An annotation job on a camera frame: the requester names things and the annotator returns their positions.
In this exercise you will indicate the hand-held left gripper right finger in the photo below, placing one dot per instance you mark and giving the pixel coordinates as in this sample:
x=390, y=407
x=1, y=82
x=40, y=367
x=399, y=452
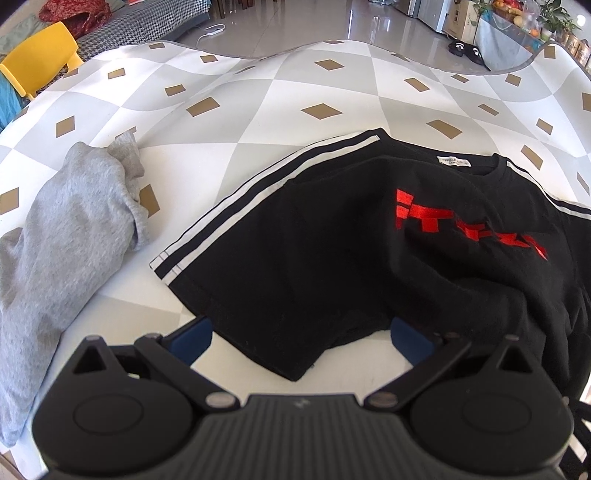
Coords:
x=411, y=344

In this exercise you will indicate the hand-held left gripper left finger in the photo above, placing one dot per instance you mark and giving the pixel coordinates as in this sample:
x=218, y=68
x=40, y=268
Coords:
x=191, y=339

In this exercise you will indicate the black t-shirt red print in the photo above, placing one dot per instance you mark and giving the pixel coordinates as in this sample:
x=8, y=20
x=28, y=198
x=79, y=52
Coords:
x=346, y=258

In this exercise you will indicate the grey sweatshirt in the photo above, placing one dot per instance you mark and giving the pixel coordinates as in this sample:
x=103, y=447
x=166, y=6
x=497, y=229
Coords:
x=60, y=249

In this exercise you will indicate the diamond pattern table cover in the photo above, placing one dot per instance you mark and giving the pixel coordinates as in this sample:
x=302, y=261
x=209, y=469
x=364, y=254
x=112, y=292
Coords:
x=286, y=101

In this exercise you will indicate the black slipper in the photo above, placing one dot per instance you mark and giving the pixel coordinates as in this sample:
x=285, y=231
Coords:
x=457, y=47
x=473, y=53

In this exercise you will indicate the blue printed cloth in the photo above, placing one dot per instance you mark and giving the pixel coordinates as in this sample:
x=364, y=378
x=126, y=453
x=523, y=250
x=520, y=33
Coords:
x=8, y=104

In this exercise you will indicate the white power strip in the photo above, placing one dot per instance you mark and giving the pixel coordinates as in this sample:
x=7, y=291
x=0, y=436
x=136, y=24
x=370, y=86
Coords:
x=213, y=32

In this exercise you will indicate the houndstooth sofa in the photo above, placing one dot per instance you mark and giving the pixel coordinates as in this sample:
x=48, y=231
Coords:
x=147, y=23

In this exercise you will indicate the yellow plastic chair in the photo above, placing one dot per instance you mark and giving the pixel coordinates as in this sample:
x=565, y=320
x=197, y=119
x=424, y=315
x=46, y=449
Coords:
x=41, y=55

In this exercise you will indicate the cardboard box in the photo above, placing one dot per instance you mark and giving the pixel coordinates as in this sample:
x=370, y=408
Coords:
x=464, y=18

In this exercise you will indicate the silver refrigerator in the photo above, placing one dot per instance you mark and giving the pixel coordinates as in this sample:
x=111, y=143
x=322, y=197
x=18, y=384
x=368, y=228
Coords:
x=427, y=14

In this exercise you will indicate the gold tin can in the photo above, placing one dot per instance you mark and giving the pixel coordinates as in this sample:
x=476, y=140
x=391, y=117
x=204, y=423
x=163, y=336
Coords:
x=584, y=53
x=572, y=44

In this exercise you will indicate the red patterned cloth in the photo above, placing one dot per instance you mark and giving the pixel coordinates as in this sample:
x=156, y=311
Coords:
x=74, y=11

